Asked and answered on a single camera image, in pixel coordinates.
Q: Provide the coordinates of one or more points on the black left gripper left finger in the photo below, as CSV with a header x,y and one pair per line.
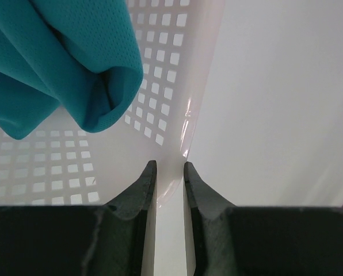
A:
x,y
116,238

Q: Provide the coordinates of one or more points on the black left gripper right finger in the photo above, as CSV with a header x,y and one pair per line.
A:
x,y
224,239

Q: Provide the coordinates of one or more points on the white perforated plastic basket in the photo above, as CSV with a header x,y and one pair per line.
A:
x,y
60,164

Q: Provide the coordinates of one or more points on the teal t shirt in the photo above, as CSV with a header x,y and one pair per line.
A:
x,y
79,55

